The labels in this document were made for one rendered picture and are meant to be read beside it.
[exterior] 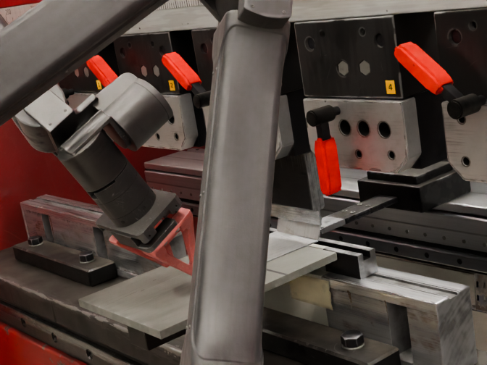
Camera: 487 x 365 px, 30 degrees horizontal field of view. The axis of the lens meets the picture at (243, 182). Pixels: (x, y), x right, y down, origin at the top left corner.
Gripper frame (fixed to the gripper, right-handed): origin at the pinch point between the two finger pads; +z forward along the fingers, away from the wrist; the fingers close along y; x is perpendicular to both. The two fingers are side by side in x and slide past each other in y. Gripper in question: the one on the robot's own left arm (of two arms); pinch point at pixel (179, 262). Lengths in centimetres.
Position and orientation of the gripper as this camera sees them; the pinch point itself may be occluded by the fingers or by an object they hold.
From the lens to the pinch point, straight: 107.2
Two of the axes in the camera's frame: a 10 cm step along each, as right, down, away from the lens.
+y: -6.0, -1.0, 7.9
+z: 5.2, 7.1, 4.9
